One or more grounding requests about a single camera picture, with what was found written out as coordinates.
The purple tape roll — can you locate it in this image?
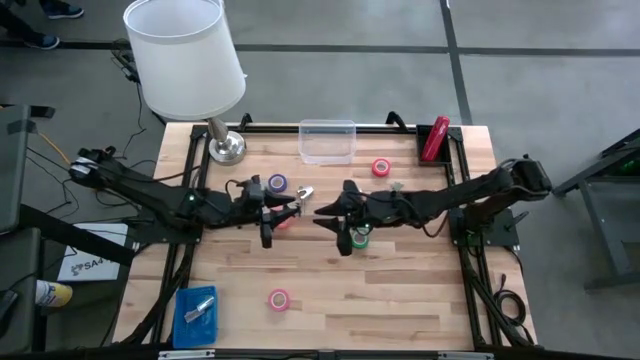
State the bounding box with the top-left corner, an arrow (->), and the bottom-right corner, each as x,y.
267,173 -> 289,194

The black metal table frame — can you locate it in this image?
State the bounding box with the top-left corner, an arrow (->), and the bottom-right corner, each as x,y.
119,122 -> 539,351

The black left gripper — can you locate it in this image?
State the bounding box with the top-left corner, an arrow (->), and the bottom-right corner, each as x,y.
219,187 -> 303,250

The green tape roll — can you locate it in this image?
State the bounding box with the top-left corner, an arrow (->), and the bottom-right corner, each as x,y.
349,227 -> 371,250

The white printed sign board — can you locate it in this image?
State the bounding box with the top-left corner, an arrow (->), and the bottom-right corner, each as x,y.
56,222 -> 130,283

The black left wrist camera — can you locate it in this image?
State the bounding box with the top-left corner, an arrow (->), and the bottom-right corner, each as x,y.
234,174 -> 267,204

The black metal beam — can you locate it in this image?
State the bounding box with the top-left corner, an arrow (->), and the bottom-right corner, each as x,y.
18,203 -> 137,267

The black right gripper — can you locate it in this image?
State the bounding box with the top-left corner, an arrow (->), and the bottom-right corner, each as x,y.
313,180 -> 401,257

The black metal stand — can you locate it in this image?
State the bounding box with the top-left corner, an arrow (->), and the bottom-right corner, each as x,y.
551,127 -> 640,291

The grey cabinet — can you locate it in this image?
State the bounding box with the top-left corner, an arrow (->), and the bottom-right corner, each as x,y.
0,227 -> 49,356
0,103 -> 32,235

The black coiled cable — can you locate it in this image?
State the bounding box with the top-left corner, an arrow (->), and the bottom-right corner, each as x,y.
492,272 -> 529,330

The black power strip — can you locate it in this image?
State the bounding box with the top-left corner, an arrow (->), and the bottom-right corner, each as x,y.
110,38 -> 142,84

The blue plastic basket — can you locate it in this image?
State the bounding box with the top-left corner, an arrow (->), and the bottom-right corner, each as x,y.
172,285 -> 219,350

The red stapler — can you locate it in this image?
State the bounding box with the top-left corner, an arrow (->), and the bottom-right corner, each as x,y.
420,115 -> 451,162

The pink tape roll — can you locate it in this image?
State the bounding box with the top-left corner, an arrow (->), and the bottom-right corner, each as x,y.
267,288 -> 292,313

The silver table lamp white shade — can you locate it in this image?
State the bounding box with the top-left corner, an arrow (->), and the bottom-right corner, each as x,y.
123,0 -> 247,166

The black frame lever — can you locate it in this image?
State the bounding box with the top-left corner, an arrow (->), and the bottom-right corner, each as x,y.
503,210 -> 530,233

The yellow white bottle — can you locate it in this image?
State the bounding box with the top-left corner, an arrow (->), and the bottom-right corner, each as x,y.
34,279 -> 74,309

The person's shoe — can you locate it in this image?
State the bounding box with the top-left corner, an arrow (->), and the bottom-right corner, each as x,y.
22,32 -> 61,51
39,0 -> 85,20

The clear plastic bin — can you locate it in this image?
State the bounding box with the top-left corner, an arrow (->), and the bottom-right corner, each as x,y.
298,118 -> 358,166

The silver metal bracket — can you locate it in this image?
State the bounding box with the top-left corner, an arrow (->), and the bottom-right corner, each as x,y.
438,351 -> 496,360
158,349 -> 217,360

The person's leg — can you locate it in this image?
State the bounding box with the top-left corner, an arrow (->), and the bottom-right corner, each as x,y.
0,2 -> 39,41

